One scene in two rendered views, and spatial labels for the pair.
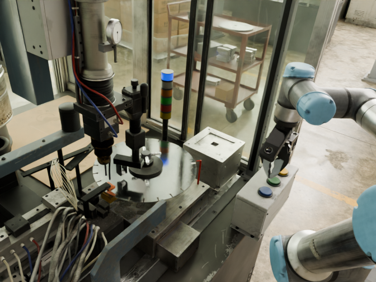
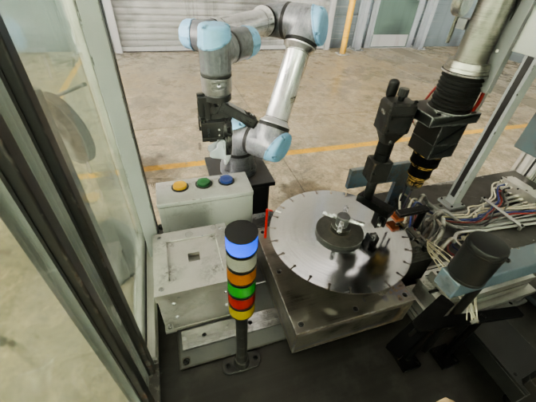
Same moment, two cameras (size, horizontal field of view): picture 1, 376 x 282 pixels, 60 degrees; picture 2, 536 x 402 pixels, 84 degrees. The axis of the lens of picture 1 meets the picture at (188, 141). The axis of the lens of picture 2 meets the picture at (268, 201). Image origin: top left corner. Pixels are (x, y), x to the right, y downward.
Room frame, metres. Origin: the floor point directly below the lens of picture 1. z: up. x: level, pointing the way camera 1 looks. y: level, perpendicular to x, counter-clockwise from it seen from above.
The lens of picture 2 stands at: (1.34, 0.29, 1.44)
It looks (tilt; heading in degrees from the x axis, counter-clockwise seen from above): 39 degrees down; 217
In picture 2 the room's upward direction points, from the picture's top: 4 degrees clockwise
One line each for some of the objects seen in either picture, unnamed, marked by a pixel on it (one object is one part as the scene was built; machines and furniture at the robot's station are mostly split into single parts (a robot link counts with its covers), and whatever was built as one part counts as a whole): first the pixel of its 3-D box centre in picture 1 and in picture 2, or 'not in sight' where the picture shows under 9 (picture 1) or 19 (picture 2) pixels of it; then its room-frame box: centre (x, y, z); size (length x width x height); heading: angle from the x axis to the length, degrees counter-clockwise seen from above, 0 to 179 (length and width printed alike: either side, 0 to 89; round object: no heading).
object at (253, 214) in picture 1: (265, 196); (206, 205); (0.88, -0.29, 0.82); 0.28 x 0.11 x 0.15; 147
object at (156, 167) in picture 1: (145, 163); (340, 228); (0.83, 0.13, 0.96); 0.11 x 0.11 x 0.03
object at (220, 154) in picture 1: (212, 158); (197, 275); (1.08, -0.11, 0.82); 0.18 x 0.18 x 0.15; 57
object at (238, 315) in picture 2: (165, 113); (242, 304); (1.13, 0.10, 0.98); 0.05 x 0.04 x 0.03; 57
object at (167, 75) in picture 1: (167, 75); (241, 238); (1.13, 0.10, 1.14); 0.05 x 0.04 x 0.03; 57
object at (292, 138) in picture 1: (282, 134); (215, 116); (0.83, -0.28, 1.11); 0.09 x 0.08 x 0.12; 147
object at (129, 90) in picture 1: (135, 115); (387, 139); (0.75, 0.15, 1.17); 0.06 x 0.05 x 0.20; 138
